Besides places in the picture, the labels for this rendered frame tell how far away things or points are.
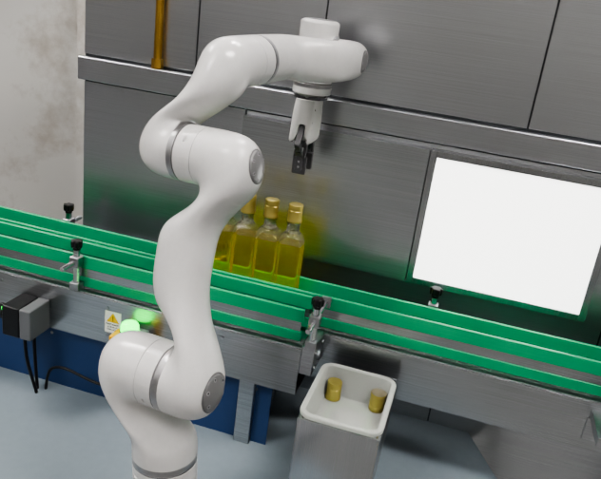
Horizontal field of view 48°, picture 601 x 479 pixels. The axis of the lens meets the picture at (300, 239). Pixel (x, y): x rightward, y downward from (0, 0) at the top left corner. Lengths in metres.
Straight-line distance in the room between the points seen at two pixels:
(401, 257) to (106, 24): 0.96
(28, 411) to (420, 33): 1.30
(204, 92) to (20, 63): 3.01
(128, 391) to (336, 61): 0.73
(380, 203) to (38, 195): 2.90
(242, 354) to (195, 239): 0.53
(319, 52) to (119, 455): 1.01
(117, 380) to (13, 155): 3.09
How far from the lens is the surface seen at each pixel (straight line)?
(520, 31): 1.61
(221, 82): 1.14
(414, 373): 1.61
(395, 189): 1.64
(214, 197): 1.09
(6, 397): 1.90
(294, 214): 1.57
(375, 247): 1.69
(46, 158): 4.18
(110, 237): 1.86
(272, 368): 1.58
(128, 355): 1.21
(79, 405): 1.84
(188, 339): 1.14
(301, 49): 1.35
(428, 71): 1.62
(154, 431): 1.27
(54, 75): 4.07
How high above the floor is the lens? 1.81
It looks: 21 degrees down
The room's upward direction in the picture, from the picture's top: 8 degrees clockwise
